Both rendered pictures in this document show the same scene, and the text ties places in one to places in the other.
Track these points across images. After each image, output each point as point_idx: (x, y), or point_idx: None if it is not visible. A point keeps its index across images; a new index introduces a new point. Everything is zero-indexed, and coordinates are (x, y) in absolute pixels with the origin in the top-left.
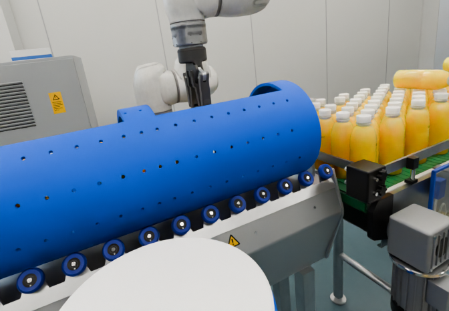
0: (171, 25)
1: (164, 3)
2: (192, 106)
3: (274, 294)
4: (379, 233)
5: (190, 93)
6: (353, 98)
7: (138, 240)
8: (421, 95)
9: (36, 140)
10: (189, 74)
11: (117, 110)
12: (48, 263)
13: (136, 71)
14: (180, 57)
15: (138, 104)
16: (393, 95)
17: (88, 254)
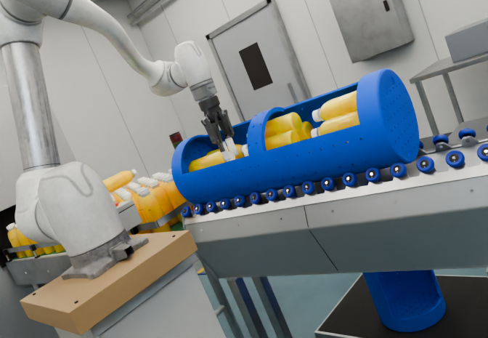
0: (210, 80)
1: (205, 66)
2: (221, 139)
3: (257, 326)
4: None
5: (218, 129)
6: (134, 187)
7: (316, 182)
8: (144, 178)
9: (322, 94)
10: (219, 113)
11: (270, 110)
12: (362, 176)
13: (80, 169)
14: (217, 100)
15: (112, 218)
16: (133, 184)
17: (341, 179)
